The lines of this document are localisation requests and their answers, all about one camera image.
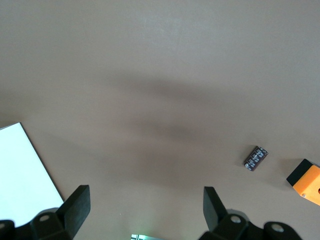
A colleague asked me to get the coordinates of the orange button box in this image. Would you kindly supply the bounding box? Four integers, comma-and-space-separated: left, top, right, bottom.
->
285, 158, 320, 207

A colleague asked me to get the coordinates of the black cylindrical capacitor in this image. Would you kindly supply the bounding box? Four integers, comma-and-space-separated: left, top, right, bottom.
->
242, 145, 270, 173

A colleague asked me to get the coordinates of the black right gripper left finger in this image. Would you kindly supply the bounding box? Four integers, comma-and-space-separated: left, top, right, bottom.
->
0, 184, 92, 240

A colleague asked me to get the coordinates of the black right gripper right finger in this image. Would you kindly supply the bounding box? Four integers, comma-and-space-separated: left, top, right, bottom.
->
198, 186, 304, 240

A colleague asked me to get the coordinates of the white drawer cabinet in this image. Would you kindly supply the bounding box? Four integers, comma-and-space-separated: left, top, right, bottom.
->
0, 121, 65, 227

